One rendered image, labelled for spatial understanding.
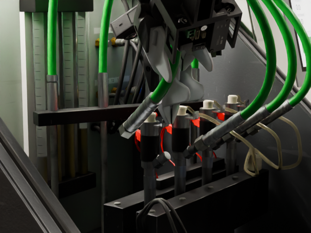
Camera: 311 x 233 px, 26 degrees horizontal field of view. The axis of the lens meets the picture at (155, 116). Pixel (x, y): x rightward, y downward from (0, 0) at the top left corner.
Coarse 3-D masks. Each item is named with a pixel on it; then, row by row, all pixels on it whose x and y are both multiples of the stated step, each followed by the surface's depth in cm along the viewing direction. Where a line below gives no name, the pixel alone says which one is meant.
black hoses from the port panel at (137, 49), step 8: (128, 8) 125; (128, 40) 125; (128, 48) 125; (136, 48) 129; (136, 56) 128; (136, 64) 128; (120, 72) 126; (120, 80) 126; (144, 80) 129; (120, 88) 127; (128, 88) 129; (136, 88) 132; (144, 88) 130; (112, 96) 129; (128, 96) 129; (136, 96) 132; (120, 104) 127; (120, 120) 131; (96, 128) 131
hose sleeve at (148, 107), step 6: (150, 96) 82; (144, 102) 83; (150, 102) 82; (138, 108) 84; (144, 108) 83; (150, 108) 83; (156, 108) 83; (132, 114) 86; (138, 114) 85; (144, 114) 84; (150, 114) 85; (126, 120) 88; (132, 120) 86; (138, 120) 85; (144, 120) 86; (126, 126) 88; (132, 126) 87; (138, 126) 87
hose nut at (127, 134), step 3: (123, 123) 88; (120, 126) 89; (123, 126) 88; (120, 129) 89; (123, 129) 88; (120, 132) 89; (123, 132) 88; (126, 132) 88; (129, 132) 88; (132, 132) 88; (123, 135) 89; (126, 135) 89; (129, 135) 89
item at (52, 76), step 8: (56, 0) 106; (56, 8) 107; (48, 16) 107; (56, 16) 108; (48, 24) 108; (48, 32) 108; (48, 40) 108; (48, 48) 109; (48, 56) 109; (176, 56) 77; (48, 64) 109; (176, 64) 78; (48, 72) 109; (176, 72) 78; (48, 80) 109; (56, 80) 110; (160, 88) 80; (168, 88) 80; (152, 96) 82; (160, 96) 81
